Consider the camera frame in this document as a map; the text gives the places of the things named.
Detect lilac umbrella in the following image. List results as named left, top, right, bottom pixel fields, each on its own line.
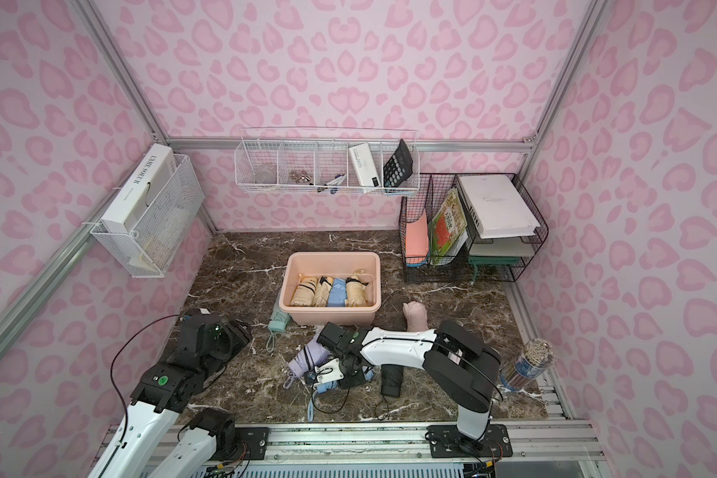
left=284, top=333, right=330, bottom=390

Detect mint green umbrella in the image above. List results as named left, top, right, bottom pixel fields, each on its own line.
left=268, top=304, right=291, bottom=334

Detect beige umbrella black trim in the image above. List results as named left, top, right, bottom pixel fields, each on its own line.
left=346, top=269, right=370, bottom=307

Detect light blue umbrella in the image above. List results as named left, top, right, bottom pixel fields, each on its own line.
left=307, top=368, right=374, bottom=422
left=327, top=278, right=348, bottom=308

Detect cream umbrella black stripes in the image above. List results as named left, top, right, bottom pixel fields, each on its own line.
left=289, top=276, right=318, bottom=307

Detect pink plastic storage box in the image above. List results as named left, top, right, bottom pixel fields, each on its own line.
left=279, top=252, right=382, bottom=327

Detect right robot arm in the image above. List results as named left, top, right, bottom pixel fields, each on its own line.
left=317, top=321, right=502, bottom=441

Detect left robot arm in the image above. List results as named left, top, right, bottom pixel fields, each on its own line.
left=90, top=309, right=255, bottom=477

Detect pink folded umbrella upright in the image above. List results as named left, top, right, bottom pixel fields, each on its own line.
left=402, top=301, right=429, bottom=333

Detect white long box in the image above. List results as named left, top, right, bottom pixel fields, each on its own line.
left=101, top=143, right=178, bottom=234

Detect pink folder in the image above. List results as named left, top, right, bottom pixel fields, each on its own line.
left=404, top=211, right=429, bottom=267

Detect green tray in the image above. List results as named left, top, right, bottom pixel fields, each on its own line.
left=467, top=237, right=536, bottom=282

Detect green red book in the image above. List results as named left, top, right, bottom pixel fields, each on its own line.
left=428, top=187, right=467, bottom=267

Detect glitter pen cup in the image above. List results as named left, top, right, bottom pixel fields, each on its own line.
left=500, top=339, right=556, bottom=392

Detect black calculator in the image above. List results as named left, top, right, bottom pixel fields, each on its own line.
left=382, top=139, right=413, bottom=188

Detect white paper stack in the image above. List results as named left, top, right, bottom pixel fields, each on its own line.
left=457, top=174, right=540, bottom=239

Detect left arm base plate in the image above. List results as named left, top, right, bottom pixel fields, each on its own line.
left=210, top=426, right=270, bottom=462

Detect white wire side basket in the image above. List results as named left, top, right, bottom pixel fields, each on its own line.
left=92, top=155, right=204, bottom=278

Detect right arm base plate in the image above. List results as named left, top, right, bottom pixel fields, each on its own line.
left=424, top=423, right=514, bottom=460

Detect black wire file rack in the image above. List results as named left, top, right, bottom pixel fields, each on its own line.
left=398, top=173, right=549, bottom=284

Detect white wire wall basket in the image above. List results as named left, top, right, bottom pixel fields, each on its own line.
left=234, top=127, right=421, bottom=196

